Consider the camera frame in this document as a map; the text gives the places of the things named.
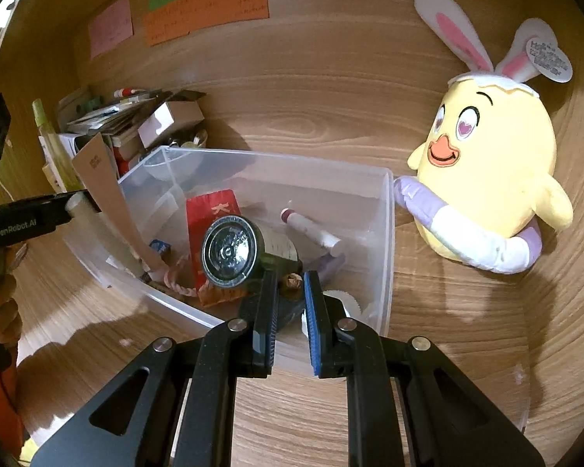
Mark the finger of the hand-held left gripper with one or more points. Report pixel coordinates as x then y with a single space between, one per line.
53 205

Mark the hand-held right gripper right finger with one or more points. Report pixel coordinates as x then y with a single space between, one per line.
313 323

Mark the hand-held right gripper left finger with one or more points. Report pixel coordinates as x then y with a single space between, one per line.
267 323

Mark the white tube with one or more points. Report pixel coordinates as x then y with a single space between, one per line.
79 204

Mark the round metal tin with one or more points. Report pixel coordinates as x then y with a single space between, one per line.
226 250

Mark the red tea packet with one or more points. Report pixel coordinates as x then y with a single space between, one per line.
209 214

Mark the clear plastic box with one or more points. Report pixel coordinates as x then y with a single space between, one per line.
321 185

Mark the person's left hand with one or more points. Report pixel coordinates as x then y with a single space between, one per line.
5 316

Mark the brown cork piece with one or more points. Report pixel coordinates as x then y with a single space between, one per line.
291 284

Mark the brown paper bag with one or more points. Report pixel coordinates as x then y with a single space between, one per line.
102 180

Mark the green plastic bottle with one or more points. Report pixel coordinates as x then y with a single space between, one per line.
46 126

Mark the white marker with red cap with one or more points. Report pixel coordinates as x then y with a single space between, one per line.
311 228

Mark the stack of books and papers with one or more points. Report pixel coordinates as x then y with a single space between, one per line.
107 116

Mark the small blue box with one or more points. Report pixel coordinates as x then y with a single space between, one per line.
159 246

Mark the red and white glue stick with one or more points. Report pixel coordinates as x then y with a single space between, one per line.
129 92

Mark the white cardboard box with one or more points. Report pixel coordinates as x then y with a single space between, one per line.
170 116

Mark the pink sticky note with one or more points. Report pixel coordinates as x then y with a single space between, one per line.
111 27

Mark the yellow chick plush toy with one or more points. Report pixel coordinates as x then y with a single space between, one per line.
491 180

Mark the orange sticky note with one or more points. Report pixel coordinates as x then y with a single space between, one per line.
209 14

